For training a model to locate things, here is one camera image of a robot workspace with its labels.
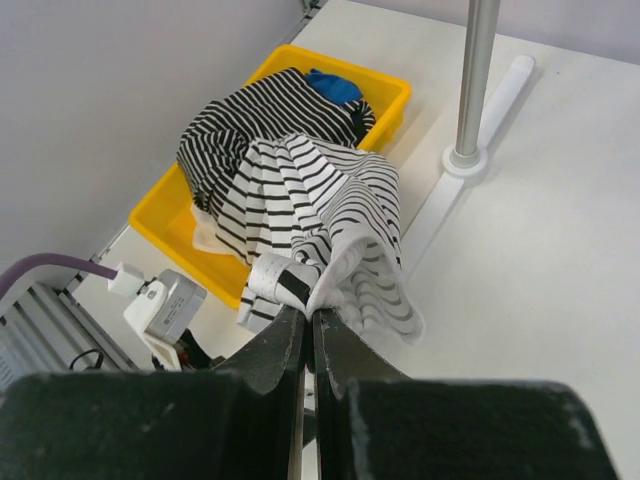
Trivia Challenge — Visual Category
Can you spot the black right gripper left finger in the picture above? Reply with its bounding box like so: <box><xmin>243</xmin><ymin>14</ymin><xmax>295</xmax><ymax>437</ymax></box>
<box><xmin>1</xmin><ymin>308</ymin><xmax>305</xmax><ymax>479</ymax></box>

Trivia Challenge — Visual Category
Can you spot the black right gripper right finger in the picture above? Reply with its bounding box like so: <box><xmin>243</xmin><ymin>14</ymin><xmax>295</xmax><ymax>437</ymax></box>
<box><xmin>312</xmin><ymin>310</ymin><xmax>617</xmax><ymax>479</ymax></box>

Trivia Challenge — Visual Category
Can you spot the white black striped tank top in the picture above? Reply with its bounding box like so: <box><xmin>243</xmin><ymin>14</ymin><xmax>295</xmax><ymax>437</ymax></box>
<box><xmin>209</xmin><ymin>134</ymin><xmax>424</xmax><ymax>343</ymax></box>

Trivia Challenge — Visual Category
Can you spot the yellow plastic bin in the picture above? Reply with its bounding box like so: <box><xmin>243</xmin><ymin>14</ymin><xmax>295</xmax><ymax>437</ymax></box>
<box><xmin>130</xmin><ymin>46</ymin><xmax>410</xmax><ymax>311</ymax></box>

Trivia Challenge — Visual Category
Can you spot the dark striped garment in bin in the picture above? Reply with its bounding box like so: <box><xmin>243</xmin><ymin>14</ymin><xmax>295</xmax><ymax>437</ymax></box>
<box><xmin>177</xmin><ymin>67</ymin><xmax>376</xmax><ymax>217</ymax></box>

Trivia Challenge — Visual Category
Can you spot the blue garment in bin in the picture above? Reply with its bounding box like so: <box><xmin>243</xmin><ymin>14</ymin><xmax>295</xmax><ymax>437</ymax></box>
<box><xmin>305</xmin><ymin>69</ymin><xmax>363</xmax><ymax>105</ymax></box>

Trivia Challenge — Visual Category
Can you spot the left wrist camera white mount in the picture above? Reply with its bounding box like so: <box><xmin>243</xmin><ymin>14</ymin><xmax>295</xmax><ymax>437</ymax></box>
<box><xmin>108</xmin><ymin>263</ymin><xmax>207</xmax><ymax>371</ymax></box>

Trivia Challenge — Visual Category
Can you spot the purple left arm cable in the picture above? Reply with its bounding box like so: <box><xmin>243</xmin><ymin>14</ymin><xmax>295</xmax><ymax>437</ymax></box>
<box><xmin>0</xmin><ymin>253</ymin><xmax>117</xmax><ymax>301</ymax></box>

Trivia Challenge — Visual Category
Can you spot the white garment rack frame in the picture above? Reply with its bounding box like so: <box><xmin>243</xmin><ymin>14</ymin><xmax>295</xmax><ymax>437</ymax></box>
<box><xmin>402</xmin><ymin>0</ymin><xmax>536</xmax><ymax>277</ymax></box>

